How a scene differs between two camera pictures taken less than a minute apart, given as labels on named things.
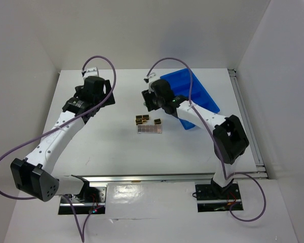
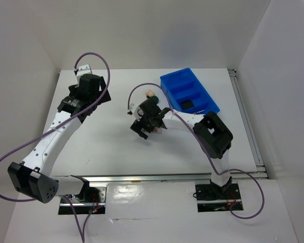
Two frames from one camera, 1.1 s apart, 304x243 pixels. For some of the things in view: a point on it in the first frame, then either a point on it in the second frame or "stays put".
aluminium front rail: (102, 180) stays put
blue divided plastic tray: (180, 81) stays put
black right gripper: (147, 96) to (137, 127)
